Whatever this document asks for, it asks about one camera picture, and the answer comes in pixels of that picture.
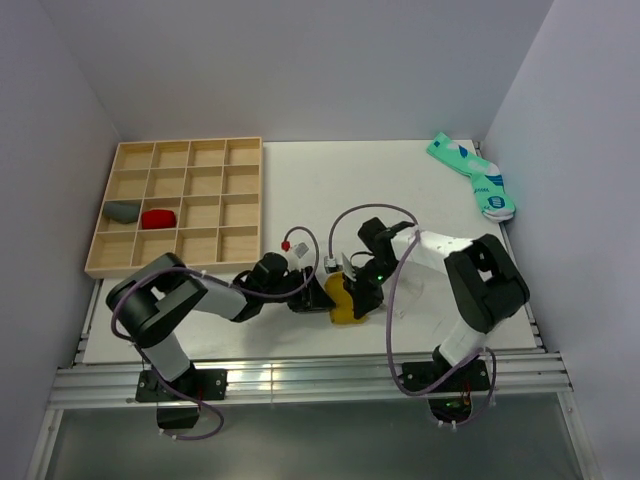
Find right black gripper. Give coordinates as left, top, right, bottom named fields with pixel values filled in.
left=343, top=257, right=403, bottom=319

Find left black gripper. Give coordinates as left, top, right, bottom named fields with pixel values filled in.
left=261, top=266, right=335, bottom=313

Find yellow sock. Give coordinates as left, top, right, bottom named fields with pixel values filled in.
left=324, top=272, right=369, bottom=326

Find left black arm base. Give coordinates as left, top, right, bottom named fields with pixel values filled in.
left=134, top=367, right=227, bottom=436

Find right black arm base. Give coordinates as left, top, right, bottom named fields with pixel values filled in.
left=399, top=356, right=496, bottom=427

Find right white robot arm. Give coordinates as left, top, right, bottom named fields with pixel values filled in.
left=342, top=217, right=530, bottom=390

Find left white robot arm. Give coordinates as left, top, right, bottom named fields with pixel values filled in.
left=106, top=252, right=335, bottom=399

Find wooden compartment tray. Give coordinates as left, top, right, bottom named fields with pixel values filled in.
left=85, top=137, right=263, bottom=279

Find mint green patterned sock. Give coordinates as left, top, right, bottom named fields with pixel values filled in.
left=427, top=133, right=516, bottom=223

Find rolled red sock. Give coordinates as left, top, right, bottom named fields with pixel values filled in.
left=140, top=209, right=177, bottom=230

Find rolled grey sock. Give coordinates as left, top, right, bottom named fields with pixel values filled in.
left=103, top=201, right=141, bottom=225

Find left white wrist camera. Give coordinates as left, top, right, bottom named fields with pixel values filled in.
left=281, top=240, right=309, bottom=270

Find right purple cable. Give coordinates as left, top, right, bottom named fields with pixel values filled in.
left=328, top=202, right=497, bottom=427

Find purple cable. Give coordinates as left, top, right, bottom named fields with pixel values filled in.
left=328, top=202, right=497, bottom=427
left=110, top=227, right=321, bottom=441

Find aluminium rail frame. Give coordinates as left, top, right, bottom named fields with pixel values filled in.
left=29, top=141, right=601, bottom=480

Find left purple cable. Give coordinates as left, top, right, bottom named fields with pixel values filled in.
left=110, top=227, right=321, bottom=441

